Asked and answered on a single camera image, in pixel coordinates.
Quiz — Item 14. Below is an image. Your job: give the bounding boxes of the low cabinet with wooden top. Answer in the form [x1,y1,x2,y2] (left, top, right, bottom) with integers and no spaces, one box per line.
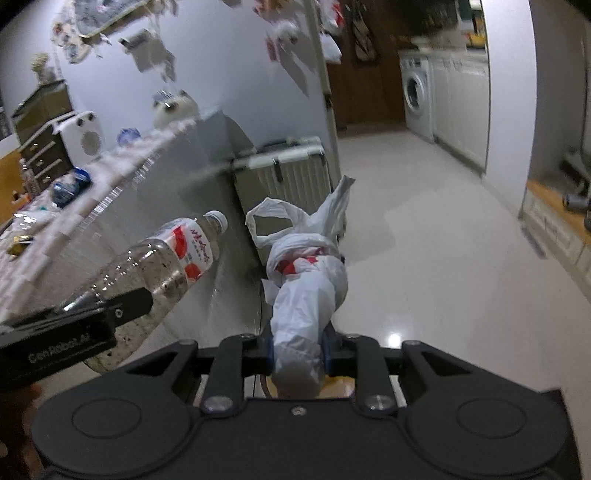
[522,180,591,282]

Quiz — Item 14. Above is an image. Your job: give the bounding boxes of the white plastic bag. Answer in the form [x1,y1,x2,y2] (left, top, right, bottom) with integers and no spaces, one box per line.
[245,174,356,398]

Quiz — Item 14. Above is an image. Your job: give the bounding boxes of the white kitchen base cabinets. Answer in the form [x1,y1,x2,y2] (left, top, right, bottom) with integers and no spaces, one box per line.
[429,48,490,174]

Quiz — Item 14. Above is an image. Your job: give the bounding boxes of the glass fish tank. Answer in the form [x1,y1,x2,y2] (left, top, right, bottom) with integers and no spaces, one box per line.
[11,79,75,132]

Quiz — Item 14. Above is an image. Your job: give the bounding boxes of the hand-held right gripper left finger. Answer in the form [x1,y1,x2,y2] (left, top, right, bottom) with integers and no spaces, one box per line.
[124,323,274,414]

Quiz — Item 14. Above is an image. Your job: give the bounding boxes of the clear plastic bottle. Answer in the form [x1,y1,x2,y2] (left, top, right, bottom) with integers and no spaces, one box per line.
[60,210,229,374]

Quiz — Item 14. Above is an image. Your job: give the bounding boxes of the white washing machine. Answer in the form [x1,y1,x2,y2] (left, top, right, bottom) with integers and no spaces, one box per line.
[399,50,435,141]

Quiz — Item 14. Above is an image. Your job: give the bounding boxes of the grey cylindrical device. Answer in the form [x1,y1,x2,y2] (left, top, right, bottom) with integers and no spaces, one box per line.
[562,193,591,213]

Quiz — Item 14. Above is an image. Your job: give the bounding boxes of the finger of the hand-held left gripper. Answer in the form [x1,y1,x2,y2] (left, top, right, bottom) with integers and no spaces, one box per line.
[102,286,154,331]

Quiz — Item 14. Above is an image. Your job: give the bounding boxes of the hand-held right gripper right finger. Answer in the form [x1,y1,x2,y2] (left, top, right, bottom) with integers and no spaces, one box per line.
[323,329,476,414]

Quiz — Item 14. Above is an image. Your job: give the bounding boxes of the white fan heater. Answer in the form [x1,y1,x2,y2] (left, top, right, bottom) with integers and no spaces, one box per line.
[52,111,105,162]

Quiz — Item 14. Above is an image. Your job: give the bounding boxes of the upright water bottle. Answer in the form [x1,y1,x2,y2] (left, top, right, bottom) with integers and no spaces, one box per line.
[18,158,38,197]

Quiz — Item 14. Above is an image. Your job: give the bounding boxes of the wall photo collage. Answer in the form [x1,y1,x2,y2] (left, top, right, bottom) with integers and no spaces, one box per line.
[51,0,153,63]

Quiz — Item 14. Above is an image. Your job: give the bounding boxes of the cream ribbed suitcase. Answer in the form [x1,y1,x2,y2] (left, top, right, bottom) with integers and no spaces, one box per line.
[231,135,340,241]

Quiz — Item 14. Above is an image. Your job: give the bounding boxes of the brown wooden door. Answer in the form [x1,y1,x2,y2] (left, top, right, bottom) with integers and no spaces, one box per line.
[323,0,407,130]

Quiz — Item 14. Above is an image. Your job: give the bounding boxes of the yellow trash bin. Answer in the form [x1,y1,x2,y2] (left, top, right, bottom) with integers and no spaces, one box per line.
[257,277,358,400]

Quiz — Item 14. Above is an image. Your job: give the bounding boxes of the vase with dried flowers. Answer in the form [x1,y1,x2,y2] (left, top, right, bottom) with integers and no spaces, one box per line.
[30,52,56,84]

